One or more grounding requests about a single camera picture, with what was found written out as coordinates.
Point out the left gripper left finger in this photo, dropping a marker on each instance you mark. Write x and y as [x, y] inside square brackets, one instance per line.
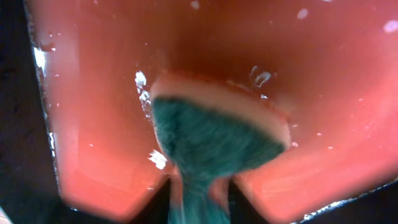
[156, 208]

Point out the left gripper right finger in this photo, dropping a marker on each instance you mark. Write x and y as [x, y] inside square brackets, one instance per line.
[241, 211]

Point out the dark sponge with red base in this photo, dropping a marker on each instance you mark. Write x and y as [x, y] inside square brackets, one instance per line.
[210, 131]

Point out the black and red tray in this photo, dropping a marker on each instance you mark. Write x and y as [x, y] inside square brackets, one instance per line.
[77, 143]

